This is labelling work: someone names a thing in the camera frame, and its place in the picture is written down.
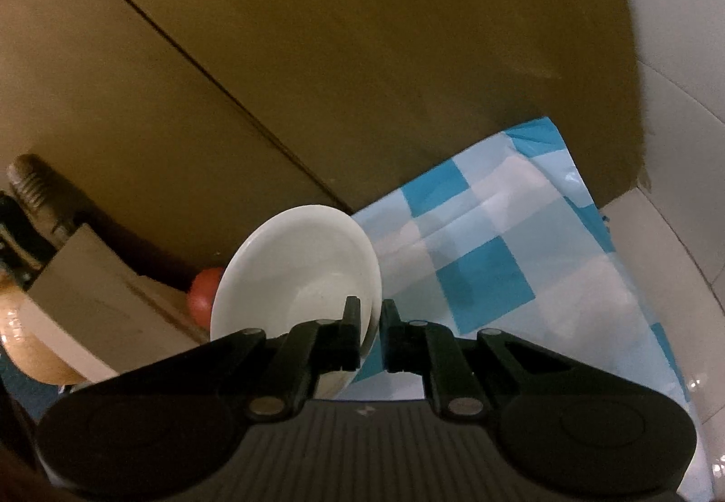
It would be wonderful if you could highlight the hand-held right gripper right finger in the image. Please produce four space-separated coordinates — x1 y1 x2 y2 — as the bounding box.
379 299 574 418

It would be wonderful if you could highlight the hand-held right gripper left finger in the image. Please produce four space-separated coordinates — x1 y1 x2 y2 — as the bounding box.
141 296 363 418

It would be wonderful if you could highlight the large cream bowl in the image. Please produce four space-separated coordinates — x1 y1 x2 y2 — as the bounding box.
209 204 382 400

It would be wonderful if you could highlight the blue white checked tablecloth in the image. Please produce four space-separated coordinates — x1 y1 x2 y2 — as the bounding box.
334 117 711 502

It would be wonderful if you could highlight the red tomato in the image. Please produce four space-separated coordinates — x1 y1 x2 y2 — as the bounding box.
188 267 227 330

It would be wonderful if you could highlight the wooden knife block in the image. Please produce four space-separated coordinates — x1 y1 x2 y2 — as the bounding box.
25 223 213 384

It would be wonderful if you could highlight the brown wooden cabinet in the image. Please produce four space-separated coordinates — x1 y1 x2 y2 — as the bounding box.
0 0 652 288

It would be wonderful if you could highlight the brown knife handle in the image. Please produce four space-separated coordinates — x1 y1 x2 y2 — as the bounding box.
7 154 76 245

